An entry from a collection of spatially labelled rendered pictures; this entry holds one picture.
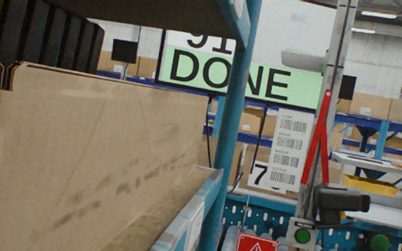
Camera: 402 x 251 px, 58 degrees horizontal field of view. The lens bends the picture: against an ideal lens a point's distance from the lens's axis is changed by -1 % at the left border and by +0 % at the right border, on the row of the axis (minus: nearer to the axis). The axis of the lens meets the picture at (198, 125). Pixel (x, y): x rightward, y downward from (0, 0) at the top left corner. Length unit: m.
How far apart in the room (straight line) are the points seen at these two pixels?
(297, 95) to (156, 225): 0.81
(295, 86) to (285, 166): 0.23
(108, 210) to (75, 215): 0.04
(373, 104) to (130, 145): 6.08
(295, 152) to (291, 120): 0.08
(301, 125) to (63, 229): 0.80
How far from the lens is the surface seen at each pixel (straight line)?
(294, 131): 0.94
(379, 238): 1.59
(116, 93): 0.20
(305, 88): 1.05
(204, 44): 0.97
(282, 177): 0.95
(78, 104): 0.16
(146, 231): 0.27
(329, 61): 0.95
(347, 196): 0.91
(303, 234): 0.95
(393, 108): 6.35
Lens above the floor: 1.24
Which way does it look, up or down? 5 degrees down
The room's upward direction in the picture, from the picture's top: 10 degrees clockwise
